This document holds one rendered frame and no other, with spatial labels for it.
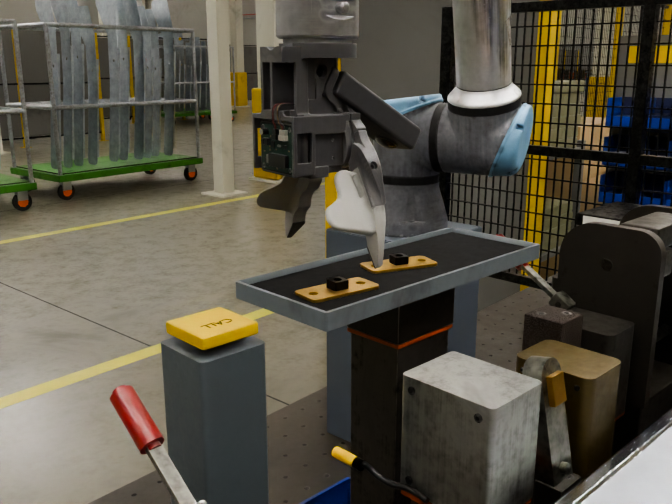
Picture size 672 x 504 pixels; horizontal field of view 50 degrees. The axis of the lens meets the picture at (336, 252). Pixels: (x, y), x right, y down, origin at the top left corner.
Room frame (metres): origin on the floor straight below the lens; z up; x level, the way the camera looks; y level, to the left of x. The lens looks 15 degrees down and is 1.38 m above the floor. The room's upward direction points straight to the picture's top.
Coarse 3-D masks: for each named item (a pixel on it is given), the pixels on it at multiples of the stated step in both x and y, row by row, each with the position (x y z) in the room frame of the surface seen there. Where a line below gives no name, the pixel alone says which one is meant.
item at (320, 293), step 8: (328, 280) 0.69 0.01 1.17; (336, 280) 0.70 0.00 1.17; (344, 280) 0.69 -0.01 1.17; (352, 280) 0.72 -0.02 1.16; (360, 280) 0.72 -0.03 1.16; (368, 280) 0.72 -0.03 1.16; (304, 288) 0.70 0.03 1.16; (312, 288) 0.70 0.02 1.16; (320, 288) 0.70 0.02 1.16; (328, 288) 0.69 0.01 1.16; (336, 288) 0.69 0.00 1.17; (344, 288) 0.69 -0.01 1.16; (352, 288) 0.70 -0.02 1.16; (360, 288) 0.70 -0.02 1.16; (368, 288) 0.70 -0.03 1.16; (376, 288) 0.70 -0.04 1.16; (304, 296) 0.67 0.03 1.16; (312, 296) 0.67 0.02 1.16; (320, 296) 0.67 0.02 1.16; (328, 296) 0.67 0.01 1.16; (336, 296) 0.67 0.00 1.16
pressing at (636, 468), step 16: (656, 432) 0.69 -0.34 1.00; (624, 448) 0.66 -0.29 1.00; (640, 448) 0.66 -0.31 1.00; (656, 448) 0.66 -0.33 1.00; (608, 464) 0.63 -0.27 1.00; (624, 464) 0.63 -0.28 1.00; (640, 464) 0.63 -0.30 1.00; (656, 464) 0.63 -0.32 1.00; (592, 480) 0.60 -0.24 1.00; (608, 480) 0.61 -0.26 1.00; (624, 480) 0.61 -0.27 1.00; (640, 480) 0.61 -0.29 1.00; (656, 480) 0.61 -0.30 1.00; (576, 496) 0.57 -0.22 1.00; (592, 496) 0.58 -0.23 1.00; (608, 496) 0.58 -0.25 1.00; (624, 496) 0.58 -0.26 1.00; (640, 496) 0.58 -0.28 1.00; (656, 496) 0.58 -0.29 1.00
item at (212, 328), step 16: (176, 320) 0.61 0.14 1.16; (192, 320) 0.61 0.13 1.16; (208, 320) 0.61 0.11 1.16; (224, 320) 0.61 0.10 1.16; (240, 320) 0.61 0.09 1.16; (176, 336) 0.60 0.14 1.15; (192, 336) 0.58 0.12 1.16; (208, 336) 0.57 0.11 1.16; (224, 336) 0.58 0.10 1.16; (240, 336) 0.59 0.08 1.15
